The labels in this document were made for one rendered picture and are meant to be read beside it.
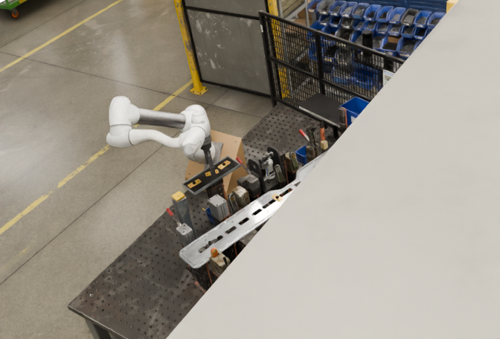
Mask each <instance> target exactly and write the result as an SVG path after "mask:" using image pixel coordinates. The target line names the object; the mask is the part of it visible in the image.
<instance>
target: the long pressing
mask: <svg viewBox="0 0 500 339"><path fill-rule="evenodd" d="M327 152H328V150H327V151H326V152H324V153H322V154H321V155H319V156H318V157H317V158H315V159H313V160H312V161H311V162H309V163H308V164H306V165H304V166H303V167H302V168H300V169H298V170H297V172H296V179H295V180H294V181H293V182H292V183H290V184H288V185H287V186H285V187H284V188H283V189H281V190H270V191H268V192H267V193H265V194H263V195H262V196H261V197H259V198H257V199H256V200H254V201H253V202H252V203H250V204H248V205H247V206H245V207H244V208H243V209H241V210H239V211H238V212H236V213H235V214H234V215H232V216H230V217H229V218H227V219H226V220H225V221H224V222H222V223H220V224H219V225H217V226H216V227H214V228H213V229H211V230H210V231H208V232H207V233H205V234H204V235H202V236H200V237H199V238H198V239H196V240H195V241H193V242H191V243H190V244H189V245H187V246H186V247H184V248H183V249H181V250H180V252H179V256H180V258H181V259H183V260H184V261H185V262H186V263H187V264H188V265H189V266H190V267H192V268H200V267H202V266H203V265H204V264H205V263H207V262H209V261H210V259H209V257H210V256H211V249H212V248H214V247H215V248H216V249H217V250H218V251H220V252H221V253H222V252H223V251H224V250H226V249H227V248H229V247H230V246H232V245H233V244H234V243H235V242H237V241H239V240H240V239H242V238H243V237H244V236H246V235H247V234H249V233H250V232H252V231H253V230H254V229H256V228H257V227H259V226H260V225H262V224H263V223H264V222H266V221H267V220H269V219H270V218H271V217H272V215H273V214H274V213H275V212H276V211H277V210H278V208H279V207H280V206H281V205H282V204H283V203H284V202H285V201H286V199H287V198H288V197H289V196H290V195H291V193H292V192H293V191H294V190H295V189H296V187H295V186H294V185H295V184H297V183H298V182H302V181H303V180H304V178H305V177H306V176H307V175H308V174H309V173H310V171H311V170H312V169H313V167H314V166H315V165H316V164H317V163H318V162H319V161H320V160H321V159H322V158H323V157H324V155H325V154H326V153H327ZM289 188H290V189H292V191H291V192H289V193H287V194H286V195H285V196H283V197H282V198H283V201H281V202H278V201H276V202H275V203H273V204H271V205H270V206H268V207H267V208H266V209H263V208H262V206H264V205H265V204H267V203H269V202H270V201H271V200H273V198H272V197H271V196H272V195H274V194H277V195H280V194H281V193H283V192H285V191H286V190H288V189H289ZM259 209H261V210H262V211H261V212H260V213H258V214H257V215H256V216H252V214H253V213H254V212H255V211H257V210H259ZM267 211H268V212H267ZM245 218H249V220H248V221H247V222H245V223H244V224H242V225H239V224H238V223H239V222H241V221H242V220H244V219H245ZM232 227H236V228H237V229H235V230H233V231H232V232H230V233H229V234H227V233H225V232H226V231H227V230H229V229H231V228H232ZM218 236H222V237H223V238H222V239H221V240H219V241H218V242H216V243H213V244H212V245H209V244H208V241H211V242H212V241H213V240H215V239H216V238H217V237H218ZM206 245H208V246H209V248H207V249H206V250H204V251H203V252H201V253H199V252H198V250H199V249H201V248H203V247H204V246H206Z"/></svg>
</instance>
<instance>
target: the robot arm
mask: <svg viewBox="0 0 500 339"><path fill-rule="evenodd" d="M109 124H110V133H109V134H108V135H107V136H106V142H107V143H108V144H109V145H110V146H114V147H118V148H124V147H130V146H134V145H137V144H139V143H142V142H145V141H149V140H154V141H157V142H159V143H162V144H164V145H165V146H168V147H172V148H181V149H182V150H183V153H184V155H185V156H186V157H187V158H188V159H190V160H191V161H195V162H198V163H199V164H204V170H205V169H207V168H208V167H209V169H210V171H211V176H215V175H216V172H215V169H214V164H215V163H216V162H218V161H219V160H220V156H221V151H222V147H223V142H219V143H218V142H213V141H212V139H211V133H210V130H211V128H210V123H209V120H208V117H207V114H206V112H205V110H204V108H202V107H201V106H199V105H192V106H188V107H187V108H186V109H185V111H183V112H181V113H180V114H175V113H169V112H159V111H154V110H148V109H138V108H137V107H136V106H134V105H133V104H131V102H130V100H129V99H128V98H127V97H123V96H121V97H114V98H113V100H112V102H111V103H110V107H109ZM135 124H142V125H149V126H162V127H169V128H176V129H179V130H180V132H183V133H181V134H180V136H179V137H178V138H170V137H168V136H166V135H164V134H162V133H161V132H158V131H156V130H151V129H132V126H133V125H135Z"/></svg>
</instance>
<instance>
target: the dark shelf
mask: <svg viewBox="0 0 500 339"><path fill-rule="evenodd" d="M342 104H343V103H341V102H339V101H337V100H334V99H332V98H330V97H328V96H325V95H323V94H321V93H316V94H314V95H313V96H311V97H309V98H308V99H306V100H305V101H303V102H301V103H299V104H298V108H300V109H302V110H304V111H306V112H309V113H310V114H313V115H315V116H316V117H319V118H321V119H322V120H325V121H327V122H328V123H332V124H333V125H335V126H337V127H339V128H340V125H339V123H340V122H339V108H340V105H342Z"/></svg>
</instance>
